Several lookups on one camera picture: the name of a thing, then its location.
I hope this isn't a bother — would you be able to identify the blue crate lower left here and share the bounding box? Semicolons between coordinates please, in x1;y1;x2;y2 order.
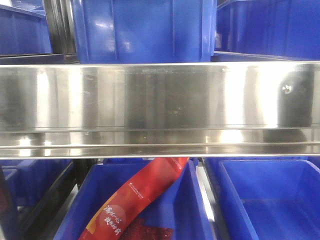
0;159;72;207

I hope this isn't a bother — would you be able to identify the blue crate holding red packet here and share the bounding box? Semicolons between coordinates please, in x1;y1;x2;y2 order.
55;157;214;240

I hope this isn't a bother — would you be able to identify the red snack packet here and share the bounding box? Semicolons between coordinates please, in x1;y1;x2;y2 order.
79;157;189;240

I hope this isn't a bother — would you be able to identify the blue crate upper left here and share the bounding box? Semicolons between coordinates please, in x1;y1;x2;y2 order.
0;4;53;56

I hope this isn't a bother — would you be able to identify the blue crate on upper shelf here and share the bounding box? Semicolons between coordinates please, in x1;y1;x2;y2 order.
71;0;217;64

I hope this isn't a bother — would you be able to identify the empty blue crate lower right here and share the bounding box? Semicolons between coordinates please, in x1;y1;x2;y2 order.
204;157;320;240

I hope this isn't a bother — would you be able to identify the blue crate upper right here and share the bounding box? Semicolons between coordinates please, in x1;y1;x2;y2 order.
215;0;320;60

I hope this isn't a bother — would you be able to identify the stainless steel shelf frame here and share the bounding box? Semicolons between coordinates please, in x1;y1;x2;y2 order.
0;52;320;159

